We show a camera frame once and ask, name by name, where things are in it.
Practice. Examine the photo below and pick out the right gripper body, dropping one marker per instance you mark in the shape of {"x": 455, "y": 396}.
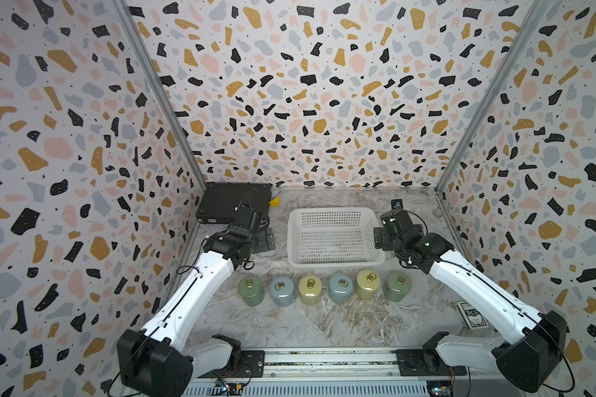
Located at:
{"x": 383, "y": 243}

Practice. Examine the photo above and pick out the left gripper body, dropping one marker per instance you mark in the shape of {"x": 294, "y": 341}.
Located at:
{"x": 259, "y": 243}

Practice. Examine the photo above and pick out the green canister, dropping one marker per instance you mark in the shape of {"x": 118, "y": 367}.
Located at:
{"x": 397, "y": 287}
{"x": 251, "y": 291}

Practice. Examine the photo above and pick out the yellow-green canister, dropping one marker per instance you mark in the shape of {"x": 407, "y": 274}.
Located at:
{"x": 367, "y": 284}
{"x": 310, "y": 290}

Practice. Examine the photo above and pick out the light blue canister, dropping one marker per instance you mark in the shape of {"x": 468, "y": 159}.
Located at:
{"x": 282, "y": 290}

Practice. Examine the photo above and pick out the blue-grey canister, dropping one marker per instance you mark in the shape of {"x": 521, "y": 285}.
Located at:
{"x": 341, "y": 287}

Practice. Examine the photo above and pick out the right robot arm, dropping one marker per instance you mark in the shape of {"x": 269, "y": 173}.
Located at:
{"x": 530, "y": 344}

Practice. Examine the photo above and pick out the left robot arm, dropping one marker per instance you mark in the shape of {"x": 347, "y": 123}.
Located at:
{"x": 154, "y": 361}

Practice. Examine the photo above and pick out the white plastic perforated basket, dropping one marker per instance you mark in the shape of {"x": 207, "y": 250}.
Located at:
{"x": 333, "y": 237}

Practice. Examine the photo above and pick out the black flat case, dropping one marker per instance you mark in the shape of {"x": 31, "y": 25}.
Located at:
{"x": 220, "y": 200}

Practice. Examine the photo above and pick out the small yellow object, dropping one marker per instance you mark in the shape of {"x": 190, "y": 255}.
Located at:
{"x": 275, "y": 201}

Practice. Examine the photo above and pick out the playing card box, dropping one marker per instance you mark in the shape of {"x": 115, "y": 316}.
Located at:
{"x": 472, "y": 317}

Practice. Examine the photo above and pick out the small green circuit board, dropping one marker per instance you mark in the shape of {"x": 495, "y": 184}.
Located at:
{"x": 226, "y": 388}

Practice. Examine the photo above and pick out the right circuit board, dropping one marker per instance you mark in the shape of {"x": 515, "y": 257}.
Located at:
{"x": 436, "y": 388}

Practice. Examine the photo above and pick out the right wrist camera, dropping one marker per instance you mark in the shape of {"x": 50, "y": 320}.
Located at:
{"x": 397, "y": 219}

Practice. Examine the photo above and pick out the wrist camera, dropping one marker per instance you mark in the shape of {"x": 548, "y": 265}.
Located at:
{"x": 397, "y": 219}
{"x": 251, "y": 219}

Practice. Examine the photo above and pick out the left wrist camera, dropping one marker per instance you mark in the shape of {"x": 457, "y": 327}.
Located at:
{"x": 251, "y": 219}

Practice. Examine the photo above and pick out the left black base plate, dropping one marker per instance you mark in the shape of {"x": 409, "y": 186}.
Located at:
{"x": 242, "y": 364}

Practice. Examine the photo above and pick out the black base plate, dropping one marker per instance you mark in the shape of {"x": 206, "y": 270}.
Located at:
{"x": 415, "y": 362}
{"x": 242, "y": 364}

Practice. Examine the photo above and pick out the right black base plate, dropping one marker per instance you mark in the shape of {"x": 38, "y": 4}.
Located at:
{"x": 415, "y": 362}

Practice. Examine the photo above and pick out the aluminium mounting rail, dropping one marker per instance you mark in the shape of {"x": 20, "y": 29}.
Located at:
{"x": 362, "y": 371}

